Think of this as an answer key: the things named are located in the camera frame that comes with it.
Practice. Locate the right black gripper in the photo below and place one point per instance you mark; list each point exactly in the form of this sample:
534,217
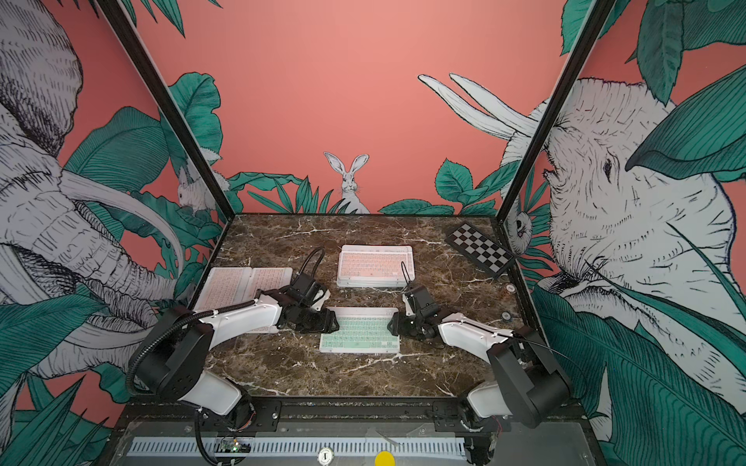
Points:
399,325

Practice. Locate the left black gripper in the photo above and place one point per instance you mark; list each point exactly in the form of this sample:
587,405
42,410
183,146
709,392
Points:
327,324

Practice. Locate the green keyboard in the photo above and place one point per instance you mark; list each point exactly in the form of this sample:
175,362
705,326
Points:
362,331

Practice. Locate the pink keyboard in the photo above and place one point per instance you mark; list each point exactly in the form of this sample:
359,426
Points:
375,282
224,286
267,279
375,263

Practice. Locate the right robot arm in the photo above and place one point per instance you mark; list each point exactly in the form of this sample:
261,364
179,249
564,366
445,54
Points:
528,382

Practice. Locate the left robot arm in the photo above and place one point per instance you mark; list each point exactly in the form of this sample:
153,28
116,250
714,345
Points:
170,364

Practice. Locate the checkerboard calibration plate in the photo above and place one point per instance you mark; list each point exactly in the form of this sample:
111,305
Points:
481,250

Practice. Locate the white vented strip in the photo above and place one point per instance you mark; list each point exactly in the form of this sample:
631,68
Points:
451,448

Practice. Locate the yellow round button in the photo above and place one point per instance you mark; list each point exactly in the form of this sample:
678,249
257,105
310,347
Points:
385,459

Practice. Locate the black mounting rail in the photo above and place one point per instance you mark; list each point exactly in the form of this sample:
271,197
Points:
445,414

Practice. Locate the black frame post left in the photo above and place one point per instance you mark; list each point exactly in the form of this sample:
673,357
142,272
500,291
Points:
121,24

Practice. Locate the black frame post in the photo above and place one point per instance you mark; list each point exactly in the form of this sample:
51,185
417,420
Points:
121,24
593,24

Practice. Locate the black frame post right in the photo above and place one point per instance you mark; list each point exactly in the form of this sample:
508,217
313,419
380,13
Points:
593,24

